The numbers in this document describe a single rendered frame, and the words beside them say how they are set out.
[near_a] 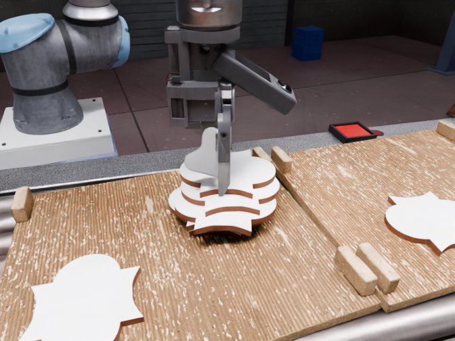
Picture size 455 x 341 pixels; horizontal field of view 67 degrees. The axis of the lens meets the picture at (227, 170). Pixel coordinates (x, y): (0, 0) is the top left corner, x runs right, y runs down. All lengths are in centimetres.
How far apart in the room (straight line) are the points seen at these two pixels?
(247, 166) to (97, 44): 48
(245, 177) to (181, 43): 20
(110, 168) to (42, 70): 27
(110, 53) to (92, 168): 29
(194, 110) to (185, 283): 21
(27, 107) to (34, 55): 12
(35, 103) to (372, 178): 70
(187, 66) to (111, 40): 45
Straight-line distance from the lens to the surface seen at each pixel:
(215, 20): 40
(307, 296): 43
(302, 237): 49
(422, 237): 53
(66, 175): 71
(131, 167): 69
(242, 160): 53
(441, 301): 50
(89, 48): 86
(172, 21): 525
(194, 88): 42
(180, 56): 43
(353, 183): 62
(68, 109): 89
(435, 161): 76
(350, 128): 84
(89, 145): 84
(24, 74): 85
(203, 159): 45
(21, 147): 85
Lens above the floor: 127
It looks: 32 degrees down
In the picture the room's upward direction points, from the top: straight up
